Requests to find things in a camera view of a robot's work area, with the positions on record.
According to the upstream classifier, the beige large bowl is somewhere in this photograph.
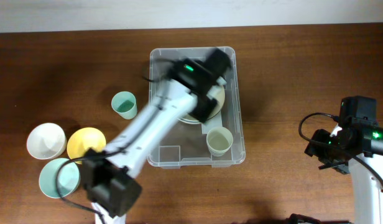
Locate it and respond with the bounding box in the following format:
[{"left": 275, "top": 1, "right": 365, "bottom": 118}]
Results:
[{"left": 178, "top": 86, "right": 226, "bottom": 124}]

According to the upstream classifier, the cream cup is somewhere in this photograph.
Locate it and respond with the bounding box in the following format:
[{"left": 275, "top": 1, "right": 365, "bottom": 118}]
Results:
[{"left": 206, "top": 127, "right": 234, "bottom": 157}]

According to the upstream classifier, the mint green cup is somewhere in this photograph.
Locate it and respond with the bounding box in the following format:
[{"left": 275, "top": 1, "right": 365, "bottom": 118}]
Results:
[{"left": 111, "top": 91, "right": 137, "bottom": 119}]

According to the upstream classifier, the yellow small bowl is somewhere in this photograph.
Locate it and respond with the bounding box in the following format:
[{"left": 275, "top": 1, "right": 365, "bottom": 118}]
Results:
[{"left": 67, "top": 127, "right": 106, "bottom": 159}]

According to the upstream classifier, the white small bowl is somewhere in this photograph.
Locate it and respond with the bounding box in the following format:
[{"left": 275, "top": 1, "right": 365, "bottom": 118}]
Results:
[{"left": 26, "top": 123, "right": 67, "bottom": 160}]

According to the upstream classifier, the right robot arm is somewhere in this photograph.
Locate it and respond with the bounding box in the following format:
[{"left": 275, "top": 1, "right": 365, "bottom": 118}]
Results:
[{"left": 298, "top": 125, "right": 383, "bottom": 223}]

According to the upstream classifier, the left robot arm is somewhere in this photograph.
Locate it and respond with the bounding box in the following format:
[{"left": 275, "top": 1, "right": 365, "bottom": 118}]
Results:
[{"left": 81, "top": 55, "right": 232, "bottom": 223}]

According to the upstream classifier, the clear plastic storage container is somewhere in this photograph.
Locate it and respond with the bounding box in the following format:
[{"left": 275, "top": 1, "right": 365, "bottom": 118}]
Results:
[{"left": 147, "top": 46, "right": 246, "bottom": 169}]

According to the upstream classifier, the mint small bowl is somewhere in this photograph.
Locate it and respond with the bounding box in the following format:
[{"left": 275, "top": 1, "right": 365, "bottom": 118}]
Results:
[{"left": 39, "top": 158, "right": 80, "bottom": 198}]

